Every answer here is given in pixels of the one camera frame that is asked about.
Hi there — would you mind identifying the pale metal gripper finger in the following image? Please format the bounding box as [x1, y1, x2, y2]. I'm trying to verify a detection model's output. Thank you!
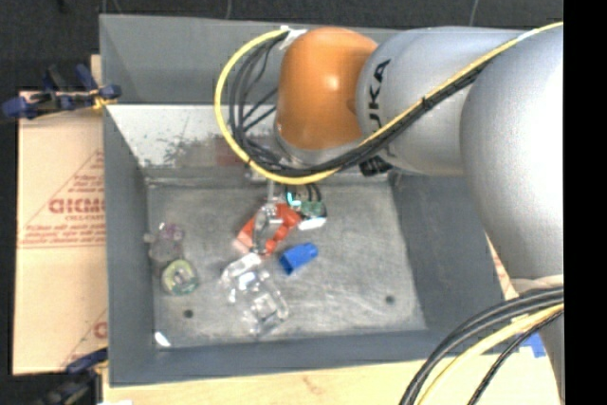
[264, 204, 284, 249]
[252, 209, 268, 254]

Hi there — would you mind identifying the red-orange plastic toy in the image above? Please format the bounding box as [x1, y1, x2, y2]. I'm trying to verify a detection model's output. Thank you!
[233, 202, 304, 258]

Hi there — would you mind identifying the blue plastic cap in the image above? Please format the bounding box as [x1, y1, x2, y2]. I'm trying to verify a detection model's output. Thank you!
[278, 242, 320, 277]

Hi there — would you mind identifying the round green glass lid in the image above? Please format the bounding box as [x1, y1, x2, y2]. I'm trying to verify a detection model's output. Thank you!
[160, 258, 201, 297]

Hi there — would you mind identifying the clear glass jar purple tint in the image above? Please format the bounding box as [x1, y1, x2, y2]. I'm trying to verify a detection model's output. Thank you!
[143, 222, 187, 277]

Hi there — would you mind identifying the grey metal bin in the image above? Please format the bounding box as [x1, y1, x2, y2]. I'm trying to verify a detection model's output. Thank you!
[98, 13, 519, 388]

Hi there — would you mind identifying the brown cardboard board red print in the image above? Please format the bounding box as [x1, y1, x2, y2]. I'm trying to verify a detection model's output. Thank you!
[11, 88, 111, 377]

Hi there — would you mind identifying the black cylinder on white bracket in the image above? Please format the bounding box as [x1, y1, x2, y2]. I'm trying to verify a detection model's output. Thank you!
[358, 156, 395, 178]

